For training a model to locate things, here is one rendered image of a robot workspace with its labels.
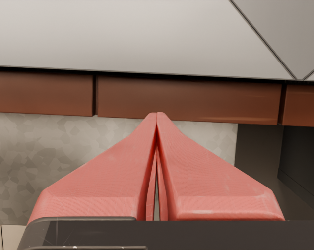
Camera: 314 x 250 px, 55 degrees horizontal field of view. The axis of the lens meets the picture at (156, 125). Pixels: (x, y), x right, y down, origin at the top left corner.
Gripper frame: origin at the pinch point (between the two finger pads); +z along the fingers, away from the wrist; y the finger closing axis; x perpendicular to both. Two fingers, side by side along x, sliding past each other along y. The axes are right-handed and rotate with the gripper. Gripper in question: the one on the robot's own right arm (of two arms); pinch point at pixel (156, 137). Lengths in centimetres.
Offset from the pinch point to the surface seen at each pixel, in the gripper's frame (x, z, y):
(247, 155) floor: 69, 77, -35
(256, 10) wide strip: -1.1, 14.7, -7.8
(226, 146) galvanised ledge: 21.0, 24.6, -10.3
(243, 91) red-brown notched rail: 6.6, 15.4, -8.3
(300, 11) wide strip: -1.1, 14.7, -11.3
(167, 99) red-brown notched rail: 7.3, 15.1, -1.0
